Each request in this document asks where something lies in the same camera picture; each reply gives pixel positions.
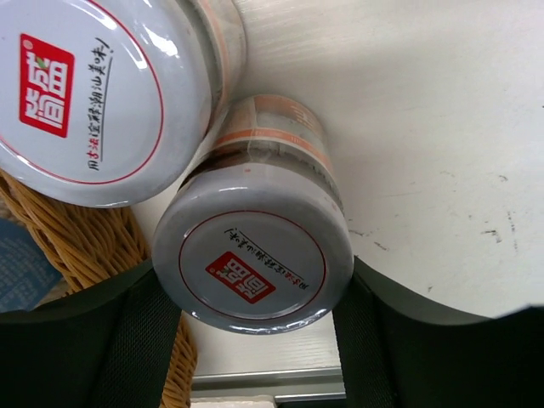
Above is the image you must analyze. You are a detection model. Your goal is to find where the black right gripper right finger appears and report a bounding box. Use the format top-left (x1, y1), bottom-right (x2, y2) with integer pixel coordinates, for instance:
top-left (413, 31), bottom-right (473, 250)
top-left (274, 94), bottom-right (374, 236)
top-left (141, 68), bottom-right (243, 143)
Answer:
top-left (333, 260), bottom-right (543, 407)

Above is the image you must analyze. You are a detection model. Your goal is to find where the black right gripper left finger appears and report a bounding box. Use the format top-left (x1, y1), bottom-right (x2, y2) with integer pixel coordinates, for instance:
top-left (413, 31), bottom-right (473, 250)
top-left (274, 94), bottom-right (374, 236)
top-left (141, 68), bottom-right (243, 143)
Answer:
top-left (1, 261), bottom-right (181, 407)

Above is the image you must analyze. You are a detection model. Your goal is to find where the dark jar white lid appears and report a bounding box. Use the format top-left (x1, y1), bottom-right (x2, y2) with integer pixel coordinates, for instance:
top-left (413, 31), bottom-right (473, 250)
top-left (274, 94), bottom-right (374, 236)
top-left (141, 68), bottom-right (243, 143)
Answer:
top-left (1, 1), bottom-right (247, 208)
top-left (152, 94), bottom-right (354, 335)

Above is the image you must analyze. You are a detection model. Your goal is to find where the brown wicker basket tray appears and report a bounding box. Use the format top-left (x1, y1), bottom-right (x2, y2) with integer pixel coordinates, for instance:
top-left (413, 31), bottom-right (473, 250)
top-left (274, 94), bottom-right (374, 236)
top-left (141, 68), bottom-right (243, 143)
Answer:
top-left (1, 174), bottom-right (197, 407)

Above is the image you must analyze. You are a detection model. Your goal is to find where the aluminium frame rail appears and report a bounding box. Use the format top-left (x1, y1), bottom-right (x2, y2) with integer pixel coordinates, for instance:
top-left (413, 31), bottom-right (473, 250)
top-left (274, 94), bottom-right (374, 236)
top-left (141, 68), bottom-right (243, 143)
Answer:
top-left (191, 366), bottom-right (346, 405)

